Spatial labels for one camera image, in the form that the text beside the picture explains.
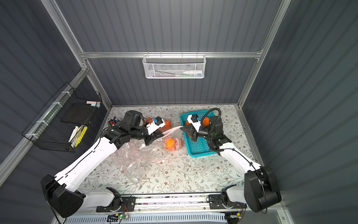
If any orange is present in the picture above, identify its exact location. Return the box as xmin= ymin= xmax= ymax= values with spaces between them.
xmin=164 ymin=138 xmax=175 ymax=151
xmin=145 ymin=118 xmax=153 ymax=125
xmin=202 ymin=117 xmax=210 ymax=127
xmin=162 ymin=120 xmax=172 ymax=132

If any clear pink-dotted zip-top bag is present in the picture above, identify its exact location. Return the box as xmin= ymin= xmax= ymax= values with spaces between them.
xmin=110 ymin=126 xmax=184 ymax=186

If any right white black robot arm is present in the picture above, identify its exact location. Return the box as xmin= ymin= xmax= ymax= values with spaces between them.
xmin=180 ymin=114 xmax=282 ymax=212

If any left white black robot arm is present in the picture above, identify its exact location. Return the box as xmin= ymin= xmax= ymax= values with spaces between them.
xmin=41 ymin=110 xmax=165 ymax=218

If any teal plastic basket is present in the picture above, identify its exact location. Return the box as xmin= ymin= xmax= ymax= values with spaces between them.
xmin=180 ymin=110 xmax=215 ymax=157

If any pink pen cup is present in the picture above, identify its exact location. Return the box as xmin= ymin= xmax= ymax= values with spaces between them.
xmin=107 ymin=119 xmax=117 ymax=127

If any yellow marker in basket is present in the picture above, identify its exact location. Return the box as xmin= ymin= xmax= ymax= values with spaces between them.
xmin=71 ymin=126 xmax=88 ymax=148

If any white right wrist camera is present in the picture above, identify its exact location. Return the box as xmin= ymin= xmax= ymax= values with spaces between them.
xmin=187 ymin=114 xmax=202 ymax=132

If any white wire wall basket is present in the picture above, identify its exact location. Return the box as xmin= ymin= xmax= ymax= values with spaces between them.
xmin=142 ymin=55 xmax=207 ymax=79

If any black wire wall basket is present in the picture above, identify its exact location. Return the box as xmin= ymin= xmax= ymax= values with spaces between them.
xmin=22 ymin=83 xmax=102 ymax=153

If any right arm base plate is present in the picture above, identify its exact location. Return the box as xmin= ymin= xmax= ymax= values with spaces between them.
xmin=206 ymin=194 xmax=247 ymax=210

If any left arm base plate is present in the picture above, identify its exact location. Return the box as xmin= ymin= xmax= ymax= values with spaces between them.
xmin=96 ymin=196 xmax=136 ymax=213

